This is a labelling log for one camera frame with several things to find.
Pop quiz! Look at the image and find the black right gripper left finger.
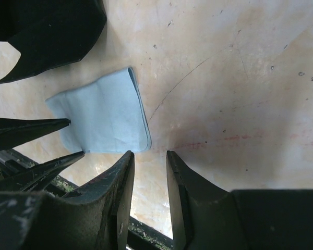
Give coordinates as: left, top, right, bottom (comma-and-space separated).
0, 151, 135, 249

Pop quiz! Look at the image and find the black glasses case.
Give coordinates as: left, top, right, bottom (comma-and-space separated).
0, 1, 107, 84

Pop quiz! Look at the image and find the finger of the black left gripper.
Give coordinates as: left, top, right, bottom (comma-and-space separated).
0, 151, 85, 192
0, 118, 70, 151

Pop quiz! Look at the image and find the light blue lens cloth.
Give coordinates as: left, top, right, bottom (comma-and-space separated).
45, 67, 151, 153

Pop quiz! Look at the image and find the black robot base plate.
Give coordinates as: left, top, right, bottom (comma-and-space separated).
0, 149, 173, 249

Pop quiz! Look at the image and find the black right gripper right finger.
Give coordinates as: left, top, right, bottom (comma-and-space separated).
166, 151, 313, 249

